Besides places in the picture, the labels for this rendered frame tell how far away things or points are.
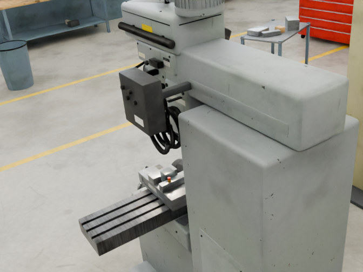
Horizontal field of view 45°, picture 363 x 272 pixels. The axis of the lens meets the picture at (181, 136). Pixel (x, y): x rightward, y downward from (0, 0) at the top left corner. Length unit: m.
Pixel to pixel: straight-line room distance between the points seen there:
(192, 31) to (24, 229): 2.59
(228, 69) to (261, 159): 0.36
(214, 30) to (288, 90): 0.61
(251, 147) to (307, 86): 0.26
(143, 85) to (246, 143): 0.42
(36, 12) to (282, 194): 8.54
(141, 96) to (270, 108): 0.47
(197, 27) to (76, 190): 2.69
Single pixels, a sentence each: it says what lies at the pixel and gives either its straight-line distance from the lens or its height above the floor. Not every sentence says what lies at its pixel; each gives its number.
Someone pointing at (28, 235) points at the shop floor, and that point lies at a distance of 3.87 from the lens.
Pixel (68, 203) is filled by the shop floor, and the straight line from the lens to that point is 4.07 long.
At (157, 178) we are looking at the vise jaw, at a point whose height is 1.01.
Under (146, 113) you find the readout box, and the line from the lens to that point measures 1.62.
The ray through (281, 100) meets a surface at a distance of 1.40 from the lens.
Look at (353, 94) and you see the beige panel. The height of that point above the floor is 0.84.
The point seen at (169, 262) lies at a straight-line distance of 2.67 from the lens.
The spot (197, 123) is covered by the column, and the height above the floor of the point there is 1.56.
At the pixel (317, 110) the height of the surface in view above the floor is 1.69.
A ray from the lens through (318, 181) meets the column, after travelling 1.62.
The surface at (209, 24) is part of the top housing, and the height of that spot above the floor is 1.83.
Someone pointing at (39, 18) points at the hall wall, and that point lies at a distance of 9.70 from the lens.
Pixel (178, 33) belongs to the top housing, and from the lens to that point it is 1.78.
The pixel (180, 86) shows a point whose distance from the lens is 1.77.
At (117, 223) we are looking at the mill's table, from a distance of 2.25.
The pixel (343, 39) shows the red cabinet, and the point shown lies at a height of 0.15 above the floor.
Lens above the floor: 2.30
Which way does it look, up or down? 29 degrees down
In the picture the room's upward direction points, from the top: 6 degrees counter-clockwise
